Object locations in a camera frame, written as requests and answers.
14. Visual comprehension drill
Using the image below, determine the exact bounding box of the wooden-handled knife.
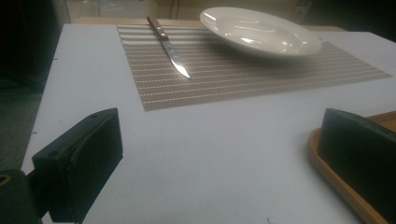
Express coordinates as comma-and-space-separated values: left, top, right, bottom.
147, 16, 191, 80

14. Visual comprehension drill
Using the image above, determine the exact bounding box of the white deep plate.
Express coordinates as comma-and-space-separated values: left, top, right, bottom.
199, 7, 323, 59

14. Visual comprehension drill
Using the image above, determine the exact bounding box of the striped woven placemat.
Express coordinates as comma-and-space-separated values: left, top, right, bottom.
116, 23, 393, 112

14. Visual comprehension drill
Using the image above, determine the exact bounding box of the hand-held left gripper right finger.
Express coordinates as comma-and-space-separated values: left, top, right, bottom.
317, 107, 396, 224

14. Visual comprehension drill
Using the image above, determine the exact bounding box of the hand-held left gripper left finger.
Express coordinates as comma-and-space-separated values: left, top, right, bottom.
31, 107, 124, 224

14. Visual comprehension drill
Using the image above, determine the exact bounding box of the wooden tray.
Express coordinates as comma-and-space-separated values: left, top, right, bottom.
306, 110, 396, 224

